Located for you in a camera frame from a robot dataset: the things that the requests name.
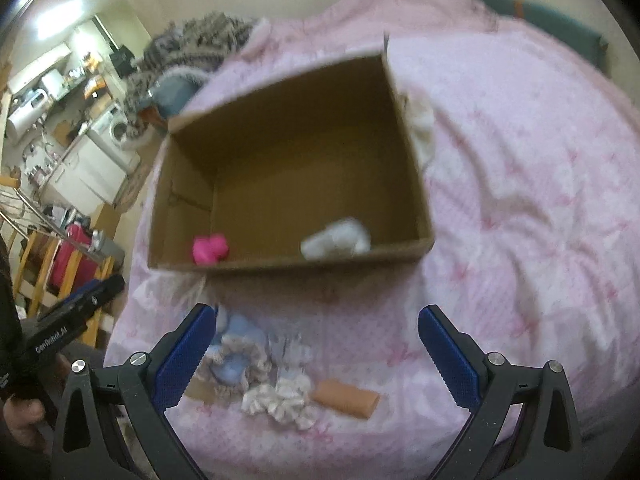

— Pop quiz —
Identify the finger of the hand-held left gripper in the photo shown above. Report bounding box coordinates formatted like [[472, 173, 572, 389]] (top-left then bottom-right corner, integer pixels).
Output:
[[60, 274, 126, 328], [39, 280, 108, 321]]

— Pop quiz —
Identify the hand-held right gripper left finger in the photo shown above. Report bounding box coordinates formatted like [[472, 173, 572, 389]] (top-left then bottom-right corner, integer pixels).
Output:
[[50, 304, 218, 480]]

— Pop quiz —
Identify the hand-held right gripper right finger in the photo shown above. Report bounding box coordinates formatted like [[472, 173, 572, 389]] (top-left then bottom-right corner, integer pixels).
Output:
[[417, 304, 586, 480]]

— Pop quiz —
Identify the light blue plush cloth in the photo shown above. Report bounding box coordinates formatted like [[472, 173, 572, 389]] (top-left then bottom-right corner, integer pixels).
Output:
[[210, 307, 261, 390]]

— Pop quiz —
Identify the beige scrunchie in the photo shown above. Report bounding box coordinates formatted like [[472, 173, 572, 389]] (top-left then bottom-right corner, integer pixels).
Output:
[[197, 332, 273, 392]]

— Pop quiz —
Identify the grey sheer scrunchie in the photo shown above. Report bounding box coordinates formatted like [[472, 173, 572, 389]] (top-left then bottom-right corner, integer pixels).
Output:
[[267, 332, 313, 377]]

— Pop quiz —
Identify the pink scrunchie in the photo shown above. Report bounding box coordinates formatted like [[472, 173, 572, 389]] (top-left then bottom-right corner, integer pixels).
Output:
[[192, 234, 231, 266]]

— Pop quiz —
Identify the peach sponge roll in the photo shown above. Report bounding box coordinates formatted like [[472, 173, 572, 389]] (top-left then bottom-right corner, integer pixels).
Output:
[[312, 379, 381, 420]]

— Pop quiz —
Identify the white fluffy scrunchie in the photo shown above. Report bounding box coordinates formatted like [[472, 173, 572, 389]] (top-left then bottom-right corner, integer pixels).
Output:
[[300, 216, 372, 261]]

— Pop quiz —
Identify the brown cardboard box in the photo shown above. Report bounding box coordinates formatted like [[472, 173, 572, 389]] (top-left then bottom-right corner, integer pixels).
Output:
[[147, 32, 436, 276]]

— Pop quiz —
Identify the person's left hand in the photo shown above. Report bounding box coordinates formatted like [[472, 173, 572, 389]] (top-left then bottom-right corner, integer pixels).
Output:
[[0, 396, 48, 453]]

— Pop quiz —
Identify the grey storage box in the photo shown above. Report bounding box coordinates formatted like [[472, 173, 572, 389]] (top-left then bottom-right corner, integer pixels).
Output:
[[90, 230, 126, 273]]

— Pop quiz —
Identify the red suitcase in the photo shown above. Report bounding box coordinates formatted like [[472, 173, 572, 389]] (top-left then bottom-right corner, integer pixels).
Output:
[[50, 224, 93, 296]]

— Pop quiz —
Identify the metal railing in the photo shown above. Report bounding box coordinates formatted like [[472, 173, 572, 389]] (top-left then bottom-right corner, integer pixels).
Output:
[[0, 175, 116, 266]]

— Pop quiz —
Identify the white floor cabinet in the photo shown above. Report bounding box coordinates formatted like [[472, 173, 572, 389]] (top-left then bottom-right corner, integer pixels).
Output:
[[37, 135, 143, 211]]

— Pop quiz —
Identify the white washing machine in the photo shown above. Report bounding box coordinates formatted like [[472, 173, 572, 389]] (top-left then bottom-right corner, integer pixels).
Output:
[[87, 105, 133, 151]]

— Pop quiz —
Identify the pink printed duvet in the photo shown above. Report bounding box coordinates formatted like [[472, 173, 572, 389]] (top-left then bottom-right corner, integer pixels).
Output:
[[102, 0, 640, 480]]

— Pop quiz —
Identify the white water heater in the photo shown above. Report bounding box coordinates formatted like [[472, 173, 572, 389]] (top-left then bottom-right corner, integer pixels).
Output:
[[5, 102, 41, 142]]

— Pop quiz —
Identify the white microwave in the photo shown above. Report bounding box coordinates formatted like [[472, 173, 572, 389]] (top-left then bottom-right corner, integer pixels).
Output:
[[12, 87, 51, 111]]

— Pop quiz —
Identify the grey-blue pillow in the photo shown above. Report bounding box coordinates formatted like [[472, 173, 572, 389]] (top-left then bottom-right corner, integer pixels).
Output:
[[152, 70, 208, 121]]

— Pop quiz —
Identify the black hanging garment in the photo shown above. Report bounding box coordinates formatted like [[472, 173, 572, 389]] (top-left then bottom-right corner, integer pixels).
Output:
[[107, 45, 136, 77]]

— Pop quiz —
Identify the white cloth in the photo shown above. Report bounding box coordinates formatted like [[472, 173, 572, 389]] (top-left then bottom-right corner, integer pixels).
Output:
[[400, 92, 437, 168]]

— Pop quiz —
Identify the grey patterned blanket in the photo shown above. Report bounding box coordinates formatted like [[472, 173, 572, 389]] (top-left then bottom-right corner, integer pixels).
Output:
[[122, 12, 261, 141]]

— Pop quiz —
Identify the teal headboard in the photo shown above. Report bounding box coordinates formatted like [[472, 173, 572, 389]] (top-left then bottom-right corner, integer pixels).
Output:
[[470, 0, 608, 68]]

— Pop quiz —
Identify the white wall cabinet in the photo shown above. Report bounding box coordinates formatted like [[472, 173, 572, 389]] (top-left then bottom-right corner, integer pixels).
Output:
[[7, 42, 71, 91]]

